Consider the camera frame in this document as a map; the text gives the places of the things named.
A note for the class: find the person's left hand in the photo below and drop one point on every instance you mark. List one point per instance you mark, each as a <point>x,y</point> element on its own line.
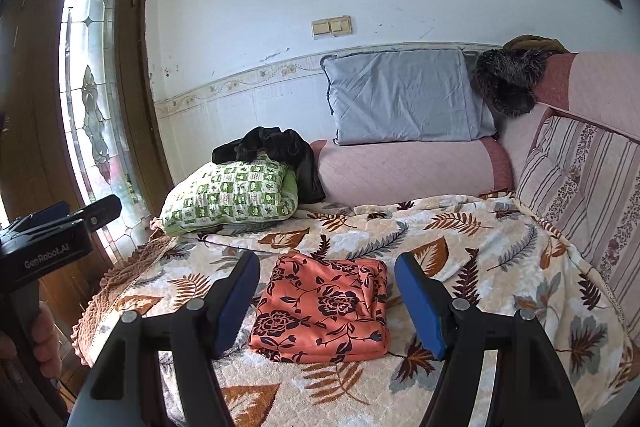
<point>47,337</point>

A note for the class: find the striped floral cushion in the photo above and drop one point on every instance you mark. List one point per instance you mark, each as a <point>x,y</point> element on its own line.
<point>590,187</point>

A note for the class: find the dark furry cloth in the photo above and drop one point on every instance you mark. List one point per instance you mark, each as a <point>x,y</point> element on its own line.
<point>505,77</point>

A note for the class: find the beige light switch panel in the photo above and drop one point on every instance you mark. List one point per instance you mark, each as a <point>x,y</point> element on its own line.
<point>332,27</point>

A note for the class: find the green checked pillow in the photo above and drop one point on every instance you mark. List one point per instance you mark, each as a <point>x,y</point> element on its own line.
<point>225,197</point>

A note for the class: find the black garment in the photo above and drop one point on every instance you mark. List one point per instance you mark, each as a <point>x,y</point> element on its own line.
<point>280,142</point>

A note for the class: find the grey pillow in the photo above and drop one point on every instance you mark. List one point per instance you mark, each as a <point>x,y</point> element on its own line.
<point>400,97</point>

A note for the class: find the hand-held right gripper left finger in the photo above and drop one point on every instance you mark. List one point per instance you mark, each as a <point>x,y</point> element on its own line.
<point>235,302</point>

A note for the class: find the tall stained glass window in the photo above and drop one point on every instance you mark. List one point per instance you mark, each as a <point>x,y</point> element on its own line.
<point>95,107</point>

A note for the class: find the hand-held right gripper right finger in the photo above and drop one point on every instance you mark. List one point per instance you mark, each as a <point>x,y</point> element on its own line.
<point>422,302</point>

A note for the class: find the leaf print blanket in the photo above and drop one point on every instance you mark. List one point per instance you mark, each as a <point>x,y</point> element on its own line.
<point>450,227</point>

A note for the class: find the wooden door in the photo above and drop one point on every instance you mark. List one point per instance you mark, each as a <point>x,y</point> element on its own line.
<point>35,107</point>

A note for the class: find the orange floral dress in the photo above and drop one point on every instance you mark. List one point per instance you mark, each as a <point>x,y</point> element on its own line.
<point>320,312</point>

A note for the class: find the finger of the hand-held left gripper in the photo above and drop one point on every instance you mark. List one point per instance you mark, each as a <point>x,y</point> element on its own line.
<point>52,209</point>
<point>102,209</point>

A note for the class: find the olive cloth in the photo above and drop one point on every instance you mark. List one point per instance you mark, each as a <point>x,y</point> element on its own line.
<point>535,43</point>

